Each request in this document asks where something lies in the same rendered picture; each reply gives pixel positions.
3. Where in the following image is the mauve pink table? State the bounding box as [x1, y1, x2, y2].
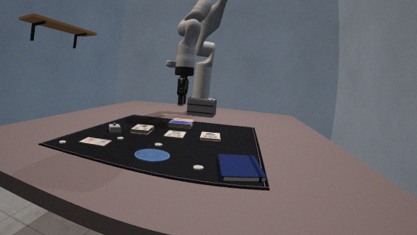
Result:
[0, 100, 417, 235]

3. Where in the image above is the thick black-print card pile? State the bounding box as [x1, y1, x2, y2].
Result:
[129, 123, 156, 136]

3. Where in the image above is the low black-print card pile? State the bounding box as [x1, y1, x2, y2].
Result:
[199, 131, 222, 143]

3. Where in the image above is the blue book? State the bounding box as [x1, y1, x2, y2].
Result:
[217, 153, 268, 183]

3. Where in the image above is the wooden wall shelf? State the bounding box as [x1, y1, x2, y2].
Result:
[18, 13, 98, 49]

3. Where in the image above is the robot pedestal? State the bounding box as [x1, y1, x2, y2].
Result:
[186, 97, 218, 118]

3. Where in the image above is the red and black print card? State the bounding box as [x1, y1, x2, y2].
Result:
[79, 136, 113, 147]

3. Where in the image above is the blue-backed card stack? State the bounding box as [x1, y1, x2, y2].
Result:
[167, 122, 195, 130]

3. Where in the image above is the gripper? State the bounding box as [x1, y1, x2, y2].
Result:
[174, 66, 195, 106]

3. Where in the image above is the black mat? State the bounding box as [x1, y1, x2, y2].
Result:
[38, 113, 270, 191]

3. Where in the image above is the blue disc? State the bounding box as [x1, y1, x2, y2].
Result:
[133, 148, 171, 163]

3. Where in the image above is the single black-print card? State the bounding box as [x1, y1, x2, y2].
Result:
[163, 129, 187, 139]

